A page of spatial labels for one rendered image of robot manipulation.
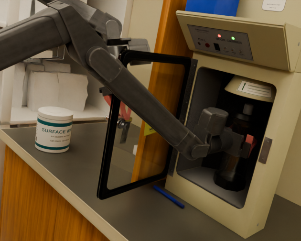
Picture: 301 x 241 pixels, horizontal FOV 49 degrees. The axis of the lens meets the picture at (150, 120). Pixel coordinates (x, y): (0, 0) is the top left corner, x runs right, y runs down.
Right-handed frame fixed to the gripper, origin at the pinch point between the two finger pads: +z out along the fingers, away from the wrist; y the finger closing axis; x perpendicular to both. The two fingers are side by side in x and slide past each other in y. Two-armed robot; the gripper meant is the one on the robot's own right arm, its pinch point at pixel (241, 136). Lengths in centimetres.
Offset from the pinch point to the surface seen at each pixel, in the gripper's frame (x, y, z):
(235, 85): -16.0, 1.5, -7.9
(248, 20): -33.1, -6.1, -21.2
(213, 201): 18.2, -2.4, -11.2
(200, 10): -34.3, 8.9, -20.5
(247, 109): -9.1, -0.4, -1.0
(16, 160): 32, 74, -39
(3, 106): 18, 101, -35
